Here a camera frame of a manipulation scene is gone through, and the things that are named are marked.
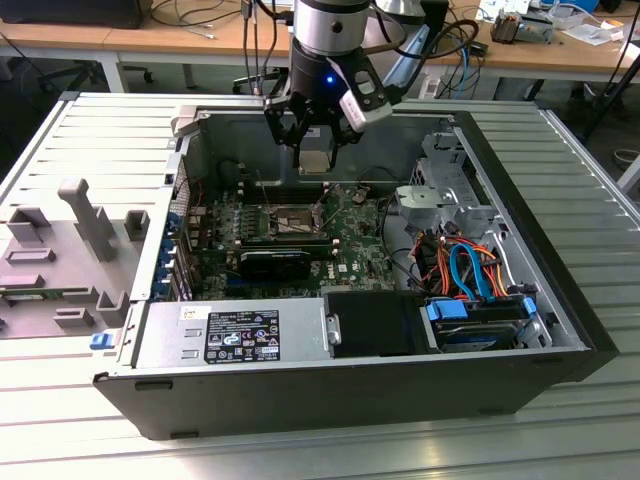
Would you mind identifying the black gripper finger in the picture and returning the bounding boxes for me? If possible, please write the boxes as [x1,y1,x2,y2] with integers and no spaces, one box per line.
[263,91,308,169]
[325,106,366,169]

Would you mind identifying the silver CPU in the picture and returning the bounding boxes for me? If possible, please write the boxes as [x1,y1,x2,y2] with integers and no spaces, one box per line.
[298,149,334,175]

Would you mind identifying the metal socket cover frame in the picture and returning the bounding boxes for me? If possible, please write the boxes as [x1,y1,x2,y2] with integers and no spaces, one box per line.
[312,185,349,235]

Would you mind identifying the CPU socket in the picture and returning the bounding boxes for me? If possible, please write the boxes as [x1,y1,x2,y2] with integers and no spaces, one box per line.
[268,202,327,240]

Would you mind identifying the CPU cooler heatsink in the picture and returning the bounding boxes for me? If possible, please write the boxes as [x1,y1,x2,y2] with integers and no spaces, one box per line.
[488,9,555,45]

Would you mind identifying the green motherboard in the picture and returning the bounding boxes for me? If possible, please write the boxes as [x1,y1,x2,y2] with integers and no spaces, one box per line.
[187,182,401,301]

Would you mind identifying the black upright desk device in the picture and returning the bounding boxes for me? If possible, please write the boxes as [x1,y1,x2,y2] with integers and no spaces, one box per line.
[422,0,450,56]

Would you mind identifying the long wooden desk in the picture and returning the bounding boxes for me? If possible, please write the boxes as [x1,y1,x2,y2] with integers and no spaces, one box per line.
[0,0,640,85]

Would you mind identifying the black plastic shroud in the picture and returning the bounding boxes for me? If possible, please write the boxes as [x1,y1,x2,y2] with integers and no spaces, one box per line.
[323,290,427,359]

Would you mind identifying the hard disk in blue carrier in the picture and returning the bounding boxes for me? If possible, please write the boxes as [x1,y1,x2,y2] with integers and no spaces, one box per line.
[421,293,539,355]

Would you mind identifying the black office chair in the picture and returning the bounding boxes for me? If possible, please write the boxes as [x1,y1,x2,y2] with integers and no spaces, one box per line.
[37,58,154,97]

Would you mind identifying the black box on desk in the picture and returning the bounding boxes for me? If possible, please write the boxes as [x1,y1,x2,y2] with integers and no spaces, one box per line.
[0,0,147,30]

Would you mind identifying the grey power supply unit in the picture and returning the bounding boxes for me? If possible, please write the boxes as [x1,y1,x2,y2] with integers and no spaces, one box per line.
[130,298,335,370]

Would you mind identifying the grey parts rack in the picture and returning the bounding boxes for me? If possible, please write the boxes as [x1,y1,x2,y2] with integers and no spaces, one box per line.
[0,177,152,342]

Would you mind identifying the white paper sheets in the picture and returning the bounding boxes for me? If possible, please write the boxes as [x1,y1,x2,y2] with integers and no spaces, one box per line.
[558,8,627,48]

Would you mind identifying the black tripod stand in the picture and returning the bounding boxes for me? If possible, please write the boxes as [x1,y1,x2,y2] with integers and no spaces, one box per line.
[582,42,640,145]

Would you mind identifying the black open PC case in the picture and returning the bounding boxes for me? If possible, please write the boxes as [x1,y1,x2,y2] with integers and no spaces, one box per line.
[92,102,621,442]

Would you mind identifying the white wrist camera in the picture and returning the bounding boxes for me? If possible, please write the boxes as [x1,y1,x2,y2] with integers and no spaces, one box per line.
[338,54,394,134]

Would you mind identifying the grey case release handle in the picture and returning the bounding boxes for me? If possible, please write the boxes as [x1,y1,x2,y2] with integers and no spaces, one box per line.
[169,104,203,139]

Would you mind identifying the blue data wire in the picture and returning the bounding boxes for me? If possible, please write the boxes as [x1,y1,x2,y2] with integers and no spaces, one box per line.
[447,241,496,305]

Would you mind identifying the orange red power wires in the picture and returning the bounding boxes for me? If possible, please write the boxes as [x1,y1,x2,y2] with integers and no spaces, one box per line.
[418,233,512,302]

